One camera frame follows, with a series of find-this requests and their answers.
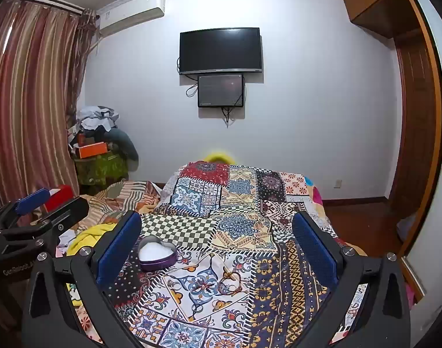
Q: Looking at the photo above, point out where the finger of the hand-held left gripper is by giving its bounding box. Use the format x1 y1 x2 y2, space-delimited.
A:
0 196 90 259
0 188 50 234

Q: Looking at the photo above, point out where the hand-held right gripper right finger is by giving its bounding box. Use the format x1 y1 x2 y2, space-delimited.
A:
291 211 413 348

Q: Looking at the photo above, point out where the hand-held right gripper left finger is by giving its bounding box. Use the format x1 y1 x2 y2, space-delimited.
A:
21 210 149 348

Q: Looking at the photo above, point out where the purple heart-shaped tin box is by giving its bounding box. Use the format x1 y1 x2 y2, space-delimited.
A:
137 235 179 272

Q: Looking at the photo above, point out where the red braided bracelet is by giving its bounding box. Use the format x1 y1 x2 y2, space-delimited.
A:
217 265 249 298

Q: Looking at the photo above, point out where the red box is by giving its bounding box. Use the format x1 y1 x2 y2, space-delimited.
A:
45 185 74 213

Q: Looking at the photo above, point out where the yellow fleece towel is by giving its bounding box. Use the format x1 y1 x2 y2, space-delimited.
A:
67 223 117 258

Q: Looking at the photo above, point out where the striped brown blanket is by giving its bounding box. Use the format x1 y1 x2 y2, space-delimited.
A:
79 179 164 225

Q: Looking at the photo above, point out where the green cloth covered cabinet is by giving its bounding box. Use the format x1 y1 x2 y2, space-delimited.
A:
75 152 129 190

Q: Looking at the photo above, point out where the cartoon print sheet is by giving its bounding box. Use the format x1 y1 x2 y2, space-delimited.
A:
63 282 99 338

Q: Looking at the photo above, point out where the orange box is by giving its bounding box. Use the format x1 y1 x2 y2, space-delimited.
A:
78 142 108 159

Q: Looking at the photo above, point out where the grey cushion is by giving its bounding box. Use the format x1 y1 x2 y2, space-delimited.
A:
105 128 139 171

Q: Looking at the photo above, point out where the patchwork printed blanket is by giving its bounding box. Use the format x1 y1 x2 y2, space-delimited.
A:
65 161 370 348

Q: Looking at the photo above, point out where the striped red curtain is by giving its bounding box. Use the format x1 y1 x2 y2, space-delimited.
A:
0 0 98 208

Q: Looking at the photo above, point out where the pile of clothes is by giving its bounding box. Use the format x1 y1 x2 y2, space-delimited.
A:
67 105 120 146

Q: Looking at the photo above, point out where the yellow round object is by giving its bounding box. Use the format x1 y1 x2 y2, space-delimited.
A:
204 151 236 164

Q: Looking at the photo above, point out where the brown wooden wardrobe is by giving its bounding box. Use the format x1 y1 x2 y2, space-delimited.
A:
340 0 442 303

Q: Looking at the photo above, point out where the white air conditioner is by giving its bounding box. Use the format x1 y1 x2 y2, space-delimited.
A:
96 0 166 32

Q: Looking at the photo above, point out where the small black wall monitor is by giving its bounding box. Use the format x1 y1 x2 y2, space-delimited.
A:
197 74 245 108

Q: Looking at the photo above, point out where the black wall television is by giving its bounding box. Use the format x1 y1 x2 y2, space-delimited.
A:
179 27 262 75

